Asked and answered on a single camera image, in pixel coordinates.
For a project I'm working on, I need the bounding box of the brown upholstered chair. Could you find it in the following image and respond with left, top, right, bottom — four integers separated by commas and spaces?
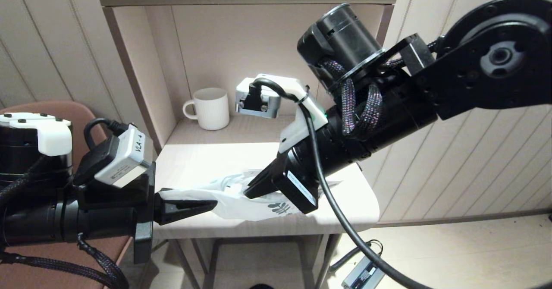
0, 101, 134, 289

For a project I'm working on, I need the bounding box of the black corrugated power cable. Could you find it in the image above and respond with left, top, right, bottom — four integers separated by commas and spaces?
329, 239, 384, 273

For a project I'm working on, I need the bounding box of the braided right arm cable sleeve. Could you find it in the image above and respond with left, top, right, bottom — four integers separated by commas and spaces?
321, 58, 384, 136

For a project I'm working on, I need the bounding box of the braided arm cable sleeve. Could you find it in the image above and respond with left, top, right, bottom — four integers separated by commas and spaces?
321, 58, 384, 136
0, 233, 130, 289

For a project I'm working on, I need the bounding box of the white right camera bracket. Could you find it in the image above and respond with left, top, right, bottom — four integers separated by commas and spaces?
254, 73, 328, 154

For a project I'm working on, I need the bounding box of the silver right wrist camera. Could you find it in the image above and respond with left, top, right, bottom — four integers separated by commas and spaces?
235, 77, 282, 119

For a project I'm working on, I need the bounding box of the braided left arm cable sleeve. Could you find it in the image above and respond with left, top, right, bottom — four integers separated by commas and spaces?
0, 233, 130, 289

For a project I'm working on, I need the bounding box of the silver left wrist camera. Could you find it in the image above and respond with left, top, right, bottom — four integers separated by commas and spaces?
94, 124, 152, 189

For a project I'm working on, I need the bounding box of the white floral zip pouch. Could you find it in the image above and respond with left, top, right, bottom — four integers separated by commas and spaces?
160, 168, 343, 221

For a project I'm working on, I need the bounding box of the white ribbed ceramic mug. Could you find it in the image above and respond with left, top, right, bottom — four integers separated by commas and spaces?
183, 87, 231, 131

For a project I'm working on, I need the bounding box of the black left camera bracket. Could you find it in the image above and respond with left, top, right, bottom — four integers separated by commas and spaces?
73, 136, 156, 210

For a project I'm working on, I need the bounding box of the black left camera cable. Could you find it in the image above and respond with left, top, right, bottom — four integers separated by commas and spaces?
83, 117, 130, 151

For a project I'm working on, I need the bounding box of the light wooden shelf desk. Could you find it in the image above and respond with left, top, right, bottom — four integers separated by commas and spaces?
97, 0, 400, 289

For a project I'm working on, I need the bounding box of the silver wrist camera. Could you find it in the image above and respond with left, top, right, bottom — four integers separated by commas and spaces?
94, 124, 152, 189
235, 77, 282, 119

